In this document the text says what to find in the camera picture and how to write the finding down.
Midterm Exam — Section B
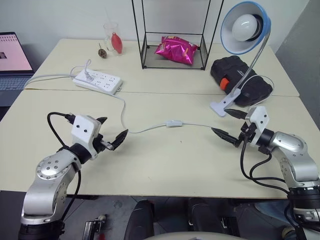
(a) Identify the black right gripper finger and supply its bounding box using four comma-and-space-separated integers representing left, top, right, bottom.
211, 126, 238, 145
224, 108, 248, 121

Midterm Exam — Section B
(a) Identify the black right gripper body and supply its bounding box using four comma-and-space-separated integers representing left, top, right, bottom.
234, 122, 262, 149

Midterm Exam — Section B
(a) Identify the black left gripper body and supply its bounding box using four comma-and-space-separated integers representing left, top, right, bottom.
93, 133, 115, 154

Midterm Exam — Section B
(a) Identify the blue clip-on desk lamp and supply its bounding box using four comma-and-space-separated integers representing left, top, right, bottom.
209, 0, 273, 118

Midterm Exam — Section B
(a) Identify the white power strip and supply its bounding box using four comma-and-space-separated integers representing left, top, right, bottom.
72, 69, 123, 95

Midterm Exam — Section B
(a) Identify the black tool case orange latch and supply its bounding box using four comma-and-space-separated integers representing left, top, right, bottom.
209, 56, 274, 107

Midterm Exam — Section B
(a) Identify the small brown spinning top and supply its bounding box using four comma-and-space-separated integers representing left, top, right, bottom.
97, 42, 109, 59

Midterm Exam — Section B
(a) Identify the red object in glass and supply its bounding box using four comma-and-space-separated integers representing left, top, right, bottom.
110, 32, 125, 54

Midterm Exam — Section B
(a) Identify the dark rounded shape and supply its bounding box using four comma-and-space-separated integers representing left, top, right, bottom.
124, 198, 155, 240
186, 197, 226, 237

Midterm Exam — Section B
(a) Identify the white round light bulb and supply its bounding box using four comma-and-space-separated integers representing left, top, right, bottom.
231, 13, 263, 42

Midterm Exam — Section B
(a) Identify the pink snack bag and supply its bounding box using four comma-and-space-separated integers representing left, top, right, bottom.
154, 35, 200, 66

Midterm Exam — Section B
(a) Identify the clear glass cup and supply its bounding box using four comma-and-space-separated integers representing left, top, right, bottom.
103, 21, 125, 56

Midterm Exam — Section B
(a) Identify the thin clear straw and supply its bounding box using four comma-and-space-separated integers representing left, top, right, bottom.
103, 6, 113, 26

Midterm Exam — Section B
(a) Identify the beige rounded surface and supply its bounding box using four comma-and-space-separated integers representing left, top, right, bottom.
146, 229, 242, 240

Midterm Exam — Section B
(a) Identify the grey laptop with pink screen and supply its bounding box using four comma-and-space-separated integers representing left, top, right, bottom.
0, 31, 35, 107

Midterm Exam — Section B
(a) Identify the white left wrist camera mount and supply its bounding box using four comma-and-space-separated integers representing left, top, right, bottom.
70, 114, 103, 161

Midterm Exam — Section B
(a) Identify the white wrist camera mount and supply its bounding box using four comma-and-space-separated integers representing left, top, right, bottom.
244, 105, 270, 146
70, 114, 103, 161

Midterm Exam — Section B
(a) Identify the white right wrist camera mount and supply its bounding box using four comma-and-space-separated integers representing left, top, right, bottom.
244, 105, 270, 146

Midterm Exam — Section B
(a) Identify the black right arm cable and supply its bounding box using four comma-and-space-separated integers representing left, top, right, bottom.
239, 139, 307, 240

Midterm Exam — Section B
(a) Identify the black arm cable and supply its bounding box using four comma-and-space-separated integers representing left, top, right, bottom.
239, 139, 307, 240
46, 111, 82, 226

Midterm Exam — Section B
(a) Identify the white cable with switch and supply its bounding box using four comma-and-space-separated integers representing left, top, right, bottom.
69, 59, 276, 135

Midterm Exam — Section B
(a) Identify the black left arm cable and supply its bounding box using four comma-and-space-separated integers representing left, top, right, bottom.
46, 111, 82, 226

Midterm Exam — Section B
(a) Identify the white inline cable switch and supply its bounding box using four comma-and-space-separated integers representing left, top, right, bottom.
164, 119, 184, 128

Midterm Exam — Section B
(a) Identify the grey power strip cable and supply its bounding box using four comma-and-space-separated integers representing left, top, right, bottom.
23, 73, 76, 90

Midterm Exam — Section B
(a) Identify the black wire frame rack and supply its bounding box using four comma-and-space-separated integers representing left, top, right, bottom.
131, 0, 225, 71

